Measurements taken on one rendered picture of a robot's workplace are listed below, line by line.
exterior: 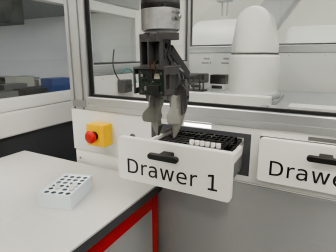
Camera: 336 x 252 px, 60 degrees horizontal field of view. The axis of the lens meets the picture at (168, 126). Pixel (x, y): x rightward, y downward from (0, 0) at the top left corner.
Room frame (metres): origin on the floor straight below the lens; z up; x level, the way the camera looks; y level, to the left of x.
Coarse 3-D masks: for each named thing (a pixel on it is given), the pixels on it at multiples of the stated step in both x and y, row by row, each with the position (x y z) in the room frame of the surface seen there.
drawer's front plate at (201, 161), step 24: (120, 144) 0.69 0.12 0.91; (144, 144) 0.66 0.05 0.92; (168, 144) 0.63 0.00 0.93; (120, 168) 0.69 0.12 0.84; (144, 168) 0.66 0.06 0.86; (168, 168) 0.63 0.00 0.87; (192, 168) 0.60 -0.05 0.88; (216, 168) 0.57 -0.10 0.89; (192, 192) 0.60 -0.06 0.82; (216, 192) 0.57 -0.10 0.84
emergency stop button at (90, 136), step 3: (87, 132) 0.87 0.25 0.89; (90, 132) 0.86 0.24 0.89; (93, 132) 0.87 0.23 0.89; (87, 135) 0.86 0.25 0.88; (90, 135) 0.86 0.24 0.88; (93, 135) 0.86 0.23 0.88; (87, 138) 0.86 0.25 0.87; (90, 138) 0.86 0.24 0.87; (93, 138) 0.86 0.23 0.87; (87, 141) 0.87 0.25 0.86; (90, 141) 0.86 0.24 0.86; (93, 141) 0.86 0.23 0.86
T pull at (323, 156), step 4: (308, 156) 0.59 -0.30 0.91; (312, 156) 0.59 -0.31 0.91; (316, 156) 0.59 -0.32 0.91; (320, 156) 0.59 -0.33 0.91; (324, 156) 0.59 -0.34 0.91; (328, 156) 0.59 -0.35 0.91; (332, 156) 0.59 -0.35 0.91; (308, 160) 0.59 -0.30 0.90; (312, 160) 0.59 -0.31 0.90; (316, 160) 0.59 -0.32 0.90; (320, 160) 0.58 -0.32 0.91; (324, 160) 0.58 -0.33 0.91; (328, 160) 0.58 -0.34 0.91; (332, 160) 0.57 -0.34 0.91; (332, 164) 0.57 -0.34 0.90
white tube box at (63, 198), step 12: (60, 180) 0.73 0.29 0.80; (72, 180) 0.73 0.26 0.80; (84, 180) 0.73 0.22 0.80; (48, 192) 0.66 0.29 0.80; (60, 192) 0.66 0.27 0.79; (72, 192) 0.65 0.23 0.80; (84, 192) 0.71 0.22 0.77; (48, 204) 0.64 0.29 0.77; (60, 204) 0.64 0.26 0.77; (72, 204) 0.64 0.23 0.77
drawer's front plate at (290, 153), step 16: (272, 144) 0.66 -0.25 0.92; (288, 144) 0.65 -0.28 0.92; (304, 144) 0.63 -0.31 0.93; (320, 144) 0.62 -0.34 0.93; (272, 160) 0.66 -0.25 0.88; (288, 160) 0.65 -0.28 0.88; (304, 160) 0.63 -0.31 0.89; (256, 176) 0.68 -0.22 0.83; (272, 176) 0.66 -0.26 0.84; (288, 176) 0.64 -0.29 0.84; (304, 176) 0.63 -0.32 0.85; (320, 176) 0.61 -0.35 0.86
